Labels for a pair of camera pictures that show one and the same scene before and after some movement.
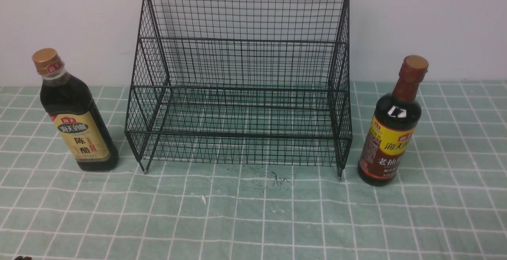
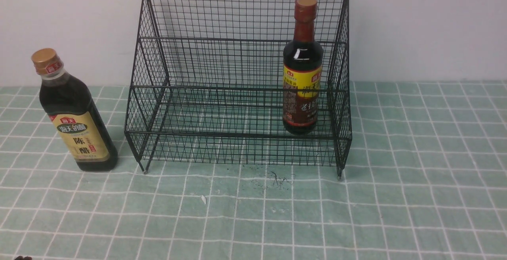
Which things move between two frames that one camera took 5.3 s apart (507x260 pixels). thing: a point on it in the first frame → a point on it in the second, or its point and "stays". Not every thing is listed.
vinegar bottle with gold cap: x=77 y=112 stays
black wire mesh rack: x=243 y=78 stays
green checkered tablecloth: x=256 y=171 stays
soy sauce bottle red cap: x=395 y=121 → x=302 y=71
